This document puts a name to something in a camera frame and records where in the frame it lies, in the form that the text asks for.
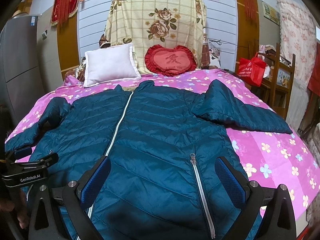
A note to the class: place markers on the cream floral sheet on headboard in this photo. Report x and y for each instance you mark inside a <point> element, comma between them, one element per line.
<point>146,23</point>

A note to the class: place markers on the red tasselled wall hanging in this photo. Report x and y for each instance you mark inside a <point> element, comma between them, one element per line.
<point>66,0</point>

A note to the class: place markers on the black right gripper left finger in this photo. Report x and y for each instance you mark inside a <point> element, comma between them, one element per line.
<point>77,196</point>

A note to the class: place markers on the pink floral quilt hanging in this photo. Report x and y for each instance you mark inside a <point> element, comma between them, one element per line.
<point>298,37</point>

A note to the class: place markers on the red shopping bag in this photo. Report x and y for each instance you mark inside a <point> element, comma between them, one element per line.
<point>251,71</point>

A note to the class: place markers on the pink floral bedspread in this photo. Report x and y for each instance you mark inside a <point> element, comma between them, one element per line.
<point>269,158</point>

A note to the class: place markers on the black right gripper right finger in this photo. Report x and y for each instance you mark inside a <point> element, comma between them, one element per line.
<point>278,221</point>

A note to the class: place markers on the white pillow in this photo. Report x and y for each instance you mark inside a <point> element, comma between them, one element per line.
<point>110,64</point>

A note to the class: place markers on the wooden chair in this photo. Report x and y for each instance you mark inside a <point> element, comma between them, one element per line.
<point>275,90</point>

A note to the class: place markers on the person's left hand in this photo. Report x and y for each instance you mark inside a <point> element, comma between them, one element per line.
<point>15,200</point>

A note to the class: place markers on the teal quilted down jacket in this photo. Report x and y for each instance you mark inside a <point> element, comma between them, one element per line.
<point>162,143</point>

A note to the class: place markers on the red heart-shaped cushion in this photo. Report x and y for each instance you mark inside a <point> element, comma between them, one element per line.
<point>169,61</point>

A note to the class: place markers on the red tassel ornament right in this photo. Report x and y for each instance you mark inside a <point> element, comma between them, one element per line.
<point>250,10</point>

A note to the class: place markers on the grey refrigerator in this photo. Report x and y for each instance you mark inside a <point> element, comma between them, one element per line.
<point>21,83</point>

